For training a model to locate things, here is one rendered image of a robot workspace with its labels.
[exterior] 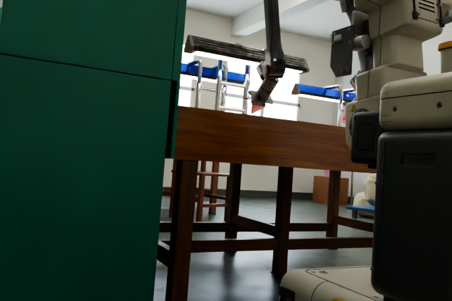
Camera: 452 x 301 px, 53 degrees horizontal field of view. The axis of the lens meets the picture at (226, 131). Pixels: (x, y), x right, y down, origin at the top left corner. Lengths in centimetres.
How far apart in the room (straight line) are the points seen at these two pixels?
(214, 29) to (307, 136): 604
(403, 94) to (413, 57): 40
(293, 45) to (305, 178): 245
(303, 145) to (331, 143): 15
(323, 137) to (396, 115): 78
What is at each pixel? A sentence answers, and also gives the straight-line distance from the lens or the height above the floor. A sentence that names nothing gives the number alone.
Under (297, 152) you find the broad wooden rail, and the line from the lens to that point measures 181.
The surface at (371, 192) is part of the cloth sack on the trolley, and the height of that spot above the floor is 37.
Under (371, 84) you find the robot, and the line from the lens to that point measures 144.
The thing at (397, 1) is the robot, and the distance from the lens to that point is 149.
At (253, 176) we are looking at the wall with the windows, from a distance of 790.
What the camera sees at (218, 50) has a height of 106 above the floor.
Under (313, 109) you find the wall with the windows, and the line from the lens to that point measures 864.
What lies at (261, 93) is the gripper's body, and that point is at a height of 88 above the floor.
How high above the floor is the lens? 59
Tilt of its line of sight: 4 degrees up
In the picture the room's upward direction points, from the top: 4 degrees clockwise
